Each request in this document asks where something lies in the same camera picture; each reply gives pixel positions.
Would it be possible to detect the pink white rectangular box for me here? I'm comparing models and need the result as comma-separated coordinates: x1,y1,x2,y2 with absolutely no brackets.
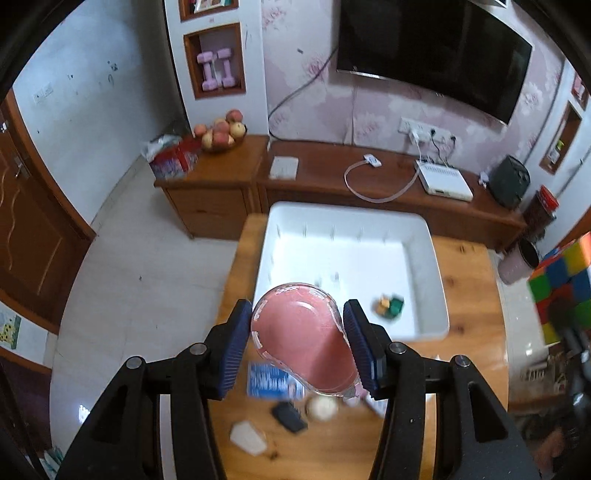
342,384,388,418

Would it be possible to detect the blue labelled clear box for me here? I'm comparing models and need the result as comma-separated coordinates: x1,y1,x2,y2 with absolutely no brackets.
246,362,307,401

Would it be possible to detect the black charger plug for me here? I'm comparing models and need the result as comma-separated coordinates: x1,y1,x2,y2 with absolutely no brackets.
270,401,308,434

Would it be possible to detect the round gold compact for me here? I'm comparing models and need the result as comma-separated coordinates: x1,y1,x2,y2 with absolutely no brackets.
305,396,339,422

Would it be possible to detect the multicolour puzzle cube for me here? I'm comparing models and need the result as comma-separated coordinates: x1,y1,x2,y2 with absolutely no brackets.
528,232,590,345

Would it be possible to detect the pink clear-cased puff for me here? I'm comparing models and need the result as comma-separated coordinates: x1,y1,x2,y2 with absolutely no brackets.
250,283,359,398

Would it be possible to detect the green and gold small box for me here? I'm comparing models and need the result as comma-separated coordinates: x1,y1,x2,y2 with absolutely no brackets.
375,296,405,320

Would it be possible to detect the grey waste bin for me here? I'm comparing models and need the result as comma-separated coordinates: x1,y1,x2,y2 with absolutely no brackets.
497,239,540,285

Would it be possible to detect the white plastic storage bin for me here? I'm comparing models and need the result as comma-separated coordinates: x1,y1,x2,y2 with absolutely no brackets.
253,202,450,341

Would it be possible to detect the wooden door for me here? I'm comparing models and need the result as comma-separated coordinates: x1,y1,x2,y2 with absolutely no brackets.
1,91,95,334

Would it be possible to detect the red lidded dark jar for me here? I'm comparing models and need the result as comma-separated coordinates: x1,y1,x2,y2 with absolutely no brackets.
523,185,559,243

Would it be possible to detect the wooden tv cabinet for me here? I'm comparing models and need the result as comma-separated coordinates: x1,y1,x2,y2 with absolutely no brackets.
154,135,526,251

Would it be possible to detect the white set-top box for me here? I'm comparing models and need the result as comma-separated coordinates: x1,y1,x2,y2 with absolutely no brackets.
416,160,474,202

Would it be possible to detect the red tissue box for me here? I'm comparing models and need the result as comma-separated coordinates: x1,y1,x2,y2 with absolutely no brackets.
140,134,200,180

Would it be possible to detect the fruit bowl with peaches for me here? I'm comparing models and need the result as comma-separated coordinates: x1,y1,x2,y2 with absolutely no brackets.
192,109,247,153

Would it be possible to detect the right pink dumbbell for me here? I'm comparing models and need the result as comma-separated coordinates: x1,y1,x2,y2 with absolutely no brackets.
217,48,238,89

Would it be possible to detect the pink dumbbell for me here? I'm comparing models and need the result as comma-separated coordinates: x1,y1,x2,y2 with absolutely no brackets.
197,51,218,92
217,48,238,89

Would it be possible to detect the left pink dumbbell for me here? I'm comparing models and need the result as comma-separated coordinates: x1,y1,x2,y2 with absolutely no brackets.
197,51,218,92

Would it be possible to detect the white cable with adapter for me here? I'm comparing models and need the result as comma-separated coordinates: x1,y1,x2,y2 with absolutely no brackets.
342,153,423,204

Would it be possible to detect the white wall power strip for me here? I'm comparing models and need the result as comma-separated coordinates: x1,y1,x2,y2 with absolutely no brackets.
399,117,453,143

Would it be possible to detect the black wall television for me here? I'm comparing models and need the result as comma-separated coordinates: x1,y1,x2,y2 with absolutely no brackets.
337,0,533,123

